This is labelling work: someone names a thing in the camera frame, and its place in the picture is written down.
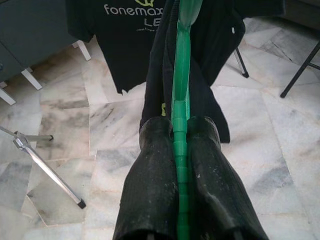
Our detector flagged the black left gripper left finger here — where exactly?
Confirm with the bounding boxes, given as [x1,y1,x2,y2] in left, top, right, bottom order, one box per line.
[111,116,180,240]

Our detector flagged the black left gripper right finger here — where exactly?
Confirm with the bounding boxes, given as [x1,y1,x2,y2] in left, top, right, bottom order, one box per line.
[185,116,270,240]

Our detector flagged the green plastic hanger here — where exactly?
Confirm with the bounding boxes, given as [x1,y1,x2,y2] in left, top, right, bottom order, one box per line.
[169,0,202,240]

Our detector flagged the plain black T-shirt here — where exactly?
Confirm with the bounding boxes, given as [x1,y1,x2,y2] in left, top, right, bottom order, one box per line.
[139,0,247,145]

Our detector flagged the silver metal clothes rack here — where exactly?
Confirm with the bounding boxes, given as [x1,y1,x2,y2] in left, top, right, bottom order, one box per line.
[0,41,320,210]

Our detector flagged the black fonemax print T-shirt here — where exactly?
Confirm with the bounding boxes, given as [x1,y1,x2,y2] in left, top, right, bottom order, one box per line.
[66,0,173,96]

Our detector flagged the black TV cabinet white legs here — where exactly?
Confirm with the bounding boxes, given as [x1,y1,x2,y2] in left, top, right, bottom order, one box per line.
[0,0,92,106]

